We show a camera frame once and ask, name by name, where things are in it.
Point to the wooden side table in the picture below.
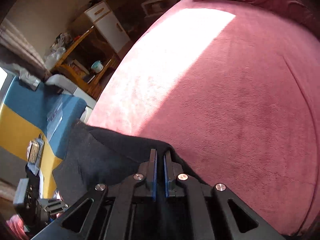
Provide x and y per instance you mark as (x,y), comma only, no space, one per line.
(76,62)

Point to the white bedside table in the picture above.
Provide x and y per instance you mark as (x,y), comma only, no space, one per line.
(154,8)

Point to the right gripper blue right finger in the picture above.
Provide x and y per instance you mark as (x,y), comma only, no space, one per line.
(170,185)

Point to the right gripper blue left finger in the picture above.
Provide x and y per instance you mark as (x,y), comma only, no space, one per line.
(151,175)

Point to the teal lidded white cup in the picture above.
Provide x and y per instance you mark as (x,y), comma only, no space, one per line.
(97,67)

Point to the pink bed sheet mattress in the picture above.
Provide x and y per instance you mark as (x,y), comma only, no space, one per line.
(234,89)

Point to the white cabinet with drawer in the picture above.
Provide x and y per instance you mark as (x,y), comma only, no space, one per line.
(110,28)

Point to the black pants with embroidery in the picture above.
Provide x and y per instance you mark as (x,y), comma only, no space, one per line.
(95,155)

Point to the blue yellow padded chair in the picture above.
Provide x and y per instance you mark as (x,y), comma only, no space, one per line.
(47,112)

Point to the clear plastic bags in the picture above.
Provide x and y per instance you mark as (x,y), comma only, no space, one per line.
(57,49)

